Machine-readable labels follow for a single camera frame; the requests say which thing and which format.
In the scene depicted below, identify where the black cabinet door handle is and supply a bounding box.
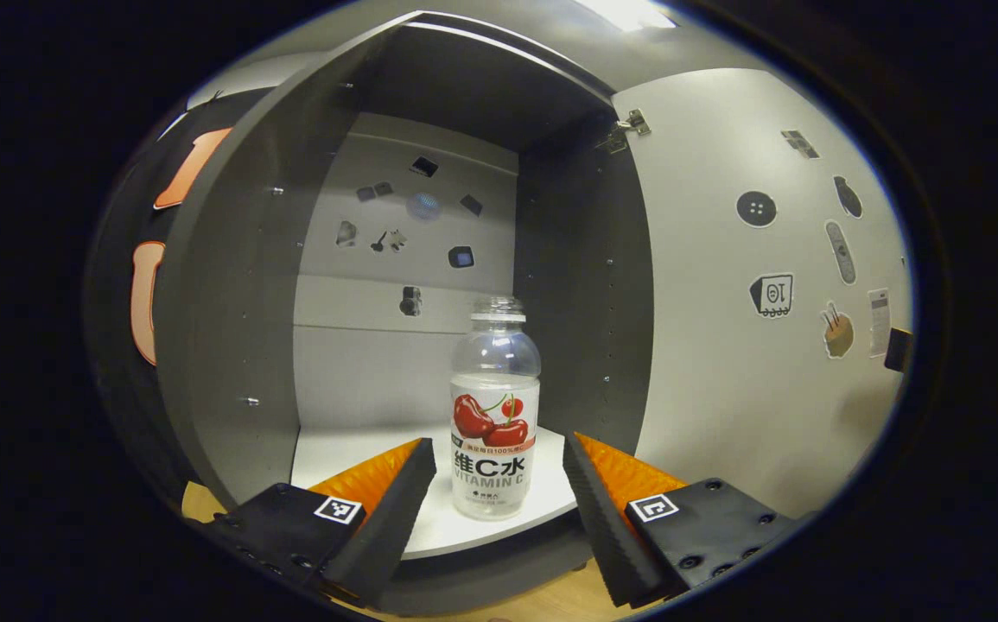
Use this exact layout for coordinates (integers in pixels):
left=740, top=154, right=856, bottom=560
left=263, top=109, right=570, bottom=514
left=885, top=328, right=914, bottom=374

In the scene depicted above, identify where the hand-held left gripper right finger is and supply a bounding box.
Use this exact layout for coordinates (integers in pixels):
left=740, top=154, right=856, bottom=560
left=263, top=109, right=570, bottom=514
left=563, top=430, right=802, bottom=608

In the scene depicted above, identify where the metal cabinet door hinge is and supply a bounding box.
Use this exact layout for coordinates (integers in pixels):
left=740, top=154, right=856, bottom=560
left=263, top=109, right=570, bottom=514
left=607, top=108, right=652, bottom=155

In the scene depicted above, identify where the white cabinet shelf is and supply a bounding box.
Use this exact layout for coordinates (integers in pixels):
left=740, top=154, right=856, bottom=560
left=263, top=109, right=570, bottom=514
left=291, top=423, right=582, bottom=561

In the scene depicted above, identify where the grey cabinet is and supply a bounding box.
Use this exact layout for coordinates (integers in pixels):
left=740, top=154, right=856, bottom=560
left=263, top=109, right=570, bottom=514
left=153, top=10, right=655, bottom=616

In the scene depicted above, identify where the wide ceiling light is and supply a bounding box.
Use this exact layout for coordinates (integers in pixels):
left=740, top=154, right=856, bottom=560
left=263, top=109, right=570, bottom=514
left=576, top=0, right=677, bottom=31

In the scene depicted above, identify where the beige cabinet door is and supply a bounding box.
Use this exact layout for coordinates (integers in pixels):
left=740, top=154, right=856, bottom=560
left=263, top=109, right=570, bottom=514
left=611, top=67, right=914, bottom=519

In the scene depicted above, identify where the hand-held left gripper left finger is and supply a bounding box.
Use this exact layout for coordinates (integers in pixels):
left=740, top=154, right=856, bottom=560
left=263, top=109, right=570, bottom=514
left=192, top=436, right=437, bottom=608

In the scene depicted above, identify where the clear plastic bottle cherry label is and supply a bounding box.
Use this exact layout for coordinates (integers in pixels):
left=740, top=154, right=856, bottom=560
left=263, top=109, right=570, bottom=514
left=450, top=296, right=543, bottom=522

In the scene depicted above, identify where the black backdrop cloth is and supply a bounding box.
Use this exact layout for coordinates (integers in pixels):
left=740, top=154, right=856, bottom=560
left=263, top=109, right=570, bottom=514
left=84, top=86, right=232, bottom=511

